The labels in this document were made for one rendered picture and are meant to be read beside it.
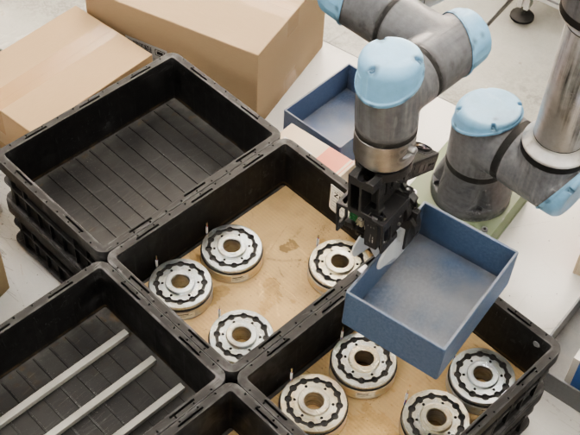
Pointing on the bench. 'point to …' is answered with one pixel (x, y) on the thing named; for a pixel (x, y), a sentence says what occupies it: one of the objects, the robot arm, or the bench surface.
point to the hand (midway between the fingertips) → (386, 252)
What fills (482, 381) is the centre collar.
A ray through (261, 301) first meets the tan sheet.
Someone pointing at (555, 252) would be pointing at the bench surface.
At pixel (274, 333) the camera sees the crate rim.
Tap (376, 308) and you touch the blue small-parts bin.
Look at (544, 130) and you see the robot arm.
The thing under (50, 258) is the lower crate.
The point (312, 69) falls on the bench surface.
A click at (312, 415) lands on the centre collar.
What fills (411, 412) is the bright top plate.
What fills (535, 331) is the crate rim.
